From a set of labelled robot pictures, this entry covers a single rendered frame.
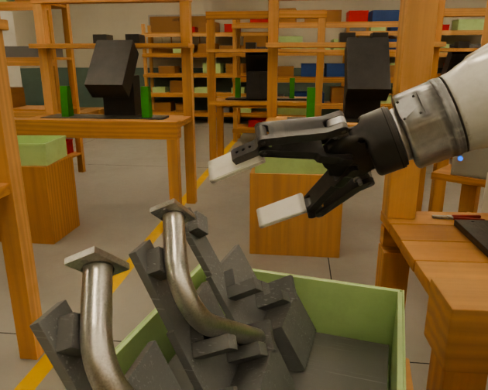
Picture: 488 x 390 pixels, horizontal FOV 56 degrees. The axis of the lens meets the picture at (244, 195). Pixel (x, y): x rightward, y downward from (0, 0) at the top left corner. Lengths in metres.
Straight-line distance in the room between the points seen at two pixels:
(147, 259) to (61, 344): 0.18
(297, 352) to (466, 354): 0.39
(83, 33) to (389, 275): 11.25
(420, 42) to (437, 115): 0.99
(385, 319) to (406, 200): 0.68
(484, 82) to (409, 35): 0.98
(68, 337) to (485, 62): 0.49
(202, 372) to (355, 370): 0.32
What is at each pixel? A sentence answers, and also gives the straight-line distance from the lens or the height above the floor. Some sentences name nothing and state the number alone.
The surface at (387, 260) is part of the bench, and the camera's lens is 1.62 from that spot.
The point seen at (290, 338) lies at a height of 0.91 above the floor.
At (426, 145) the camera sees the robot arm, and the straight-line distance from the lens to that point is 0.52.
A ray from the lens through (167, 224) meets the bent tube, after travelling 0.62.
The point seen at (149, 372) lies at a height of 1.02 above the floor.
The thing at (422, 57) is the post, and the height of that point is 1.39.
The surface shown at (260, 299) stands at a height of 0.94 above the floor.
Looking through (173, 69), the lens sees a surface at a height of 1.22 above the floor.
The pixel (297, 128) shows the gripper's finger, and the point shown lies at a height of 1.30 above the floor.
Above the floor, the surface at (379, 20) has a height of 2.03.
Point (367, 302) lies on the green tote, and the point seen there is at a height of 0.93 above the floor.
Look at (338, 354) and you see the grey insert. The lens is 0.92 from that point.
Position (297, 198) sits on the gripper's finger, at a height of 1.19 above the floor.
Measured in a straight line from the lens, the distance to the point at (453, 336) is 1.06.
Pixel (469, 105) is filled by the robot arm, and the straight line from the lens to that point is 0.52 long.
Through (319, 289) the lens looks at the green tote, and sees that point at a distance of 0.93.
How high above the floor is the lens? 1.37
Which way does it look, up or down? 16 degrees down
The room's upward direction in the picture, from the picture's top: straight up
